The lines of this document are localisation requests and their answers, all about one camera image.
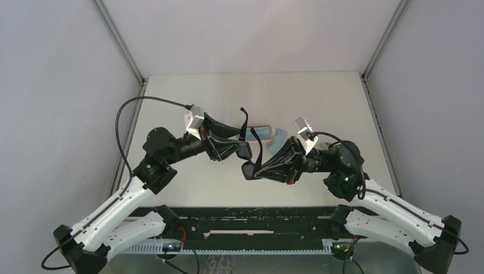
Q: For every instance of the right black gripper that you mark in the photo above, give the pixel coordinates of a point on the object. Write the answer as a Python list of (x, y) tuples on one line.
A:
[(295, 162)]

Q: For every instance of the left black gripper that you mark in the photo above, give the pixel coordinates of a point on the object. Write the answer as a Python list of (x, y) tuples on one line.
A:
[(210, 142)]

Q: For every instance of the black sunglasses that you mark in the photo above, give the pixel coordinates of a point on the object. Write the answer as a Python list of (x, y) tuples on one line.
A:
[(249, 168)]

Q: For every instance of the pink glasses case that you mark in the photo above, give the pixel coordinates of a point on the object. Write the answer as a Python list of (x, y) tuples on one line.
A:
[(263, 141)]

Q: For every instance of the light blue cloth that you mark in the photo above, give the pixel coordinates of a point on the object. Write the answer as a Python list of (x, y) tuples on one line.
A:
[(278, 141), (263, 132)]

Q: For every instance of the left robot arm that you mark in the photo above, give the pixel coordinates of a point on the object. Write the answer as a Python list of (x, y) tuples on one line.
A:
[(91, 243)]

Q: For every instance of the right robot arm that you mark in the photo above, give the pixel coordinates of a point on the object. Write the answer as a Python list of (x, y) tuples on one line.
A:
[(371, 211)]

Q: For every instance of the patterned glasses case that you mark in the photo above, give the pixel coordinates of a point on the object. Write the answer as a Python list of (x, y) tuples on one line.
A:
[(324, 145)]

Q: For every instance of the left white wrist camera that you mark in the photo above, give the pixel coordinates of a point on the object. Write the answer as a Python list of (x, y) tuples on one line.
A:
[(193, 119)]

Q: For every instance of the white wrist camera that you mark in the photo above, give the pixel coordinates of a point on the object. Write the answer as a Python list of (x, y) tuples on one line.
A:
[(305, 134), (193, 119)]

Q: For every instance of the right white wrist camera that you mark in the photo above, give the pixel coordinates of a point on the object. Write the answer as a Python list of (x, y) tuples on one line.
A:
[(305, 134)]

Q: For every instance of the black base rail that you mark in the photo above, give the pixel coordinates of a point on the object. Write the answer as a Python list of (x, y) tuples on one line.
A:
[(240, 218)]

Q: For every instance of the aluminium frame rail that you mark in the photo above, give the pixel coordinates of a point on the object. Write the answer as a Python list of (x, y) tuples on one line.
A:
[(302, 235)]

